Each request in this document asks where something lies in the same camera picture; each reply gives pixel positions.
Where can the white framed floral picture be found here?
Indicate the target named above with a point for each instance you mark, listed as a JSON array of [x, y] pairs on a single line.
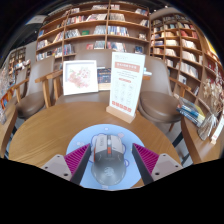
[[80, 77]]

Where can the grey computer mouse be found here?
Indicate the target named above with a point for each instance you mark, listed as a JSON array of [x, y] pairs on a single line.
[[108, 163]]

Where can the small white card sign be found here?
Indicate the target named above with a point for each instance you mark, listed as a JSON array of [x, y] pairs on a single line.
[[218, 130]]

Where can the glass vase with pale flowers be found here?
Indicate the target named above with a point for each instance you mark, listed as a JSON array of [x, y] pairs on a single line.
[[208, 125]]

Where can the stack of flat books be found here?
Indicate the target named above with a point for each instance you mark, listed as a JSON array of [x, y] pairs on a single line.
[[190, 111]]

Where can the curved wooden bookshelf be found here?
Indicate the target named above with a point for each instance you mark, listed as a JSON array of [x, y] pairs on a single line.
[[186, 50]]

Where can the white hanging ceiling panel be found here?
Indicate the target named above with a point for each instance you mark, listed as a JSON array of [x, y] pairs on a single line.
[[36, 20]]

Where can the white sign on wooden base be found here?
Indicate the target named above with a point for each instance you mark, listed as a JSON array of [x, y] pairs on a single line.
[[126, 83]]

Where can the brown wooden armchair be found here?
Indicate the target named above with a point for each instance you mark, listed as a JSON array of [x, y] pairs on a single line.
[[158, 105], [30, 106], [83, 98]]

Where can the small distant wooden bookshelf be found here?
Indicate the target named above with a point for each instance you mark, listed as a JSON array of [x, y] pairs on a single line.
[[16, 61]]

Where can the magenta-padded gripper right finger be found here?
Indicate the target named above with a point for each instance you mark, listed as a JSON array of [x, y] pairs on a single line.
[[146, 159]]

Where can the large wooden bookshelf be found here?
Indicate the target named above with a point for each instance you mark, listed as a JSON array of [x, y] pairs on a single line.
[[93, 30]]

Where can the round light blue mouse pad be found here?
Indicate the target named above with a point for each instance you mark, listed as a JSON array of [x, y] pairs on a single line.
[[78, 143]]

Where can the dark standing book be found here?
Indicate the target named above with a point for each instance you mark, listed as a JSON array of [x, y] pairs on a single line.
[[104, 76]]

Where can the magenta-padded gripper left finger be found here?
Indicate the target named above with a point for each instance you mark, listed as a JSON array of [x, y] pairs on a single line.
[[77, 159]]

